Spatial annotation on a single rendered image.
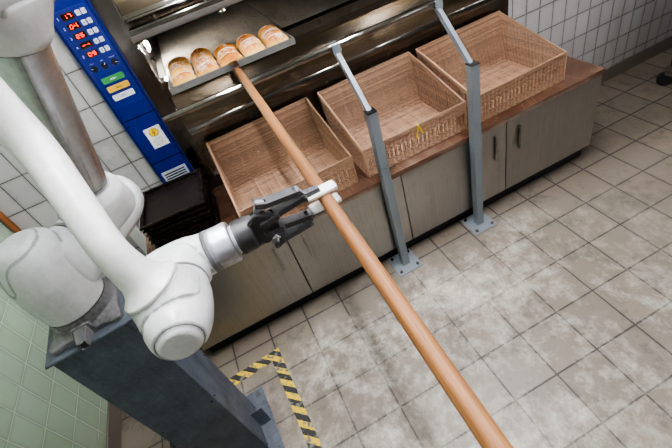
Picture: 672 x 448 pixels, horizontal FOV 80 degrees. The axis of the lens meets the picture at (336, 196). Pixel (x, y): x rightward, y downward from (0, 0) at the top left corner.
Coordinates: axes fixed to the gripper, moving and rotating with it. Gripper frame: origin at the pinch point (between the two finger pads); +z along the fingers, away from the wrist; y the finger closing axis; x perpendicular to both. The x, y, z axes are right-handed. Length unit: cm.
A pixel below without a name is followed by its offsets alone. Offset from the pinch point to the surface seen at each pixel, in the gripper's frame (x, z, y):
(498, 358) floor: 2, 46, 119
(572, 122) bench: -68, 153, 85
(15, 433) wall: -35, -120, 63
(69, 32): -119, -50, -28
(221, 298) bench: -68, -49, 83
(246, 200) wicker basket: -98, -20, 61
